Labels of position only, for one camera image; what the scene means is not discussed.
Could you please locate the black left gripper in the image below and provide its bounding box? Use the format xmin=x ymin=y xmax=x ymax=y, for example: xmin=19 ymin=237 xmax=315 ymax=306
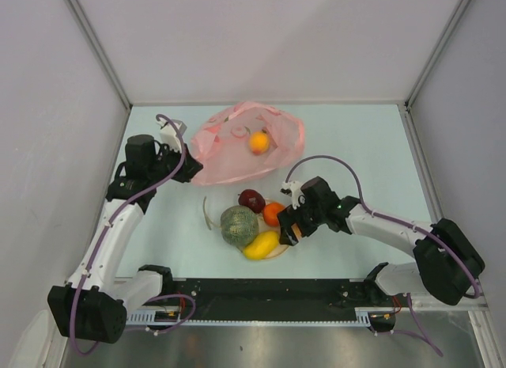
xmin=147 ymin=141 xmax=202 ymax=184

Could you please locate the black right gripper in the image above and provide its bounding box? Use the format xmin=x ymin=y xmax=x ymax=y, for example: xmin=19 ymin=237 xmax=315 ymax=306
xmin=277 ymin=196 xmax=325 ymax=246

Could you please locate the yellow fake mango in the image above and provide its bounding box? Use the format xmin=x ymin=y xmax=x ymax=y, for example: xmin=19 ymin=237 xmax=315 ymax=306
xmin=243 ymin=230 xmax=280 ymax=260

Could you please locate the orange red fake tomato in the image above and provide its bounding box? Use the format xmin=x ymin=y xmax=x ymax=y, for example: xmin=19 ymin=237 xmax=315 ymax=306
xmin=262 ymin=202 xmax=285 ymax=227

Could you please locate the green netted fake melon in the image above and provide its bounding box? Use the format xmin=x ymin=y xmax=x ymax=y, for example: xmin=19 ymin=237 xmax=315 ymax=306
xmin=202 ymin=196 xmax=260 ymax=250

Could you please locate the pink plastic bag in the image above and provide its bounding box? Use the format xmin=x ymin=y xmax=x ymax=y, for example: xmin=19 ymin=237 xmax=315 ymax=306
xmin=191 ymin=101 xmax=305 ymax=186

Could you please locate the dark red fake apple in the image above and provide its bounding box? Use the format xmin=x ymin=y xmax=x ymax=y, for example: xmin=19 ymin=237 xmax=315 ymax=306
xmin=238 ymin=189 xmax=266 ymax=214

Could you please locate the red yellow fake peach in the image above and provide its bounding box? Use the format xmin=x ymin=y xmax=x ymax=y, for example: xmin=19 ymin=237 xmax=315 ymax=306
xmin=292 ymin=224 xmax=302 ymax=240

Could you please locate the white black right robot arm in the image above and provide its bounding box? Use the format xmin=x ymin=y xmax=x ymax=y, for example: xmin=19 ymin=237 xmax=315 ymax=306
xmin=278 ymin=176 xmax=485 ymax=305

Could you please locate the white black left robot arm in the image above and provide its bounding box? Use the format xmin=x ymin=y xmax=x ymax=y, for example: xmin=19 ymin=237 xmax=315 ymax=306
xmin=47 ymin=135 xmax=202 ymax=343

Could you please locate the yellow fake orange with leaf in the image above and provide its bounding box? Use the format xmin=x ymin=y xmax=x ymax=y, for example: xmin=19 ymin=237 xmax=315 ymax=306
xmin=248 ymin=131 xmax=270 ymax=155

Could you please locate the cream ceramic plate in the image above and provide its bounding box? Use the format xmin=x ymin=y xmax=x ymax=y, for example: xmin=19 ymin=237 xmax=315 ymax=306
xmin=253 ymin=213 xmax=288 ymax=261

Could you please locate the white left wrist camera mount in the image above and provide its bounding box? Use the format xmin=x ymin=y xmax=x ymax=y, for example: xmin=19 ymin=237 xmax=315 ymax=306
xmin=157 ymin=119 xmax=187 ymax=153

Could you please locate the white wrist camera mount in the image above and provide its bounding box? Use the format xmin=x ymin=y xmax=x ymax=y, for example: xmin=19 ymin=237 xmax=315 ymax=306
xmin=280 ymin=180 xmax=306 ymax=210
xmin=157 ymin=119 xmax=187 ymax=153

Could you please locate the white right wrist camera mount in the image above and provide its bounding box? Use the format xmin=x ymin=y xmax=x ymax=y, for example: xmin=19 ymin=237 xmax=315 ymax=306
xmin=280 ymin=180 xmax=306 ymax=210

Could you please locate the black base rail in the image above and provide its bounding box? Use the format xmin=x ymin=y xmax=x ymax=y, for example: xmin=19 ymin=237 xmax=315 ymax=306
xmin=130 ymin=277 xmax=412 ymax=333

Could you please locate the aluminium frame rail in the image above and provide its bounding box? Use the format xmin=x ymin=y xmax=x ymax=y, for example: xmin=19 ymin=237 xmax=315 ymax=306
xmin=398 ymin=104 xmax=485 ymax=305

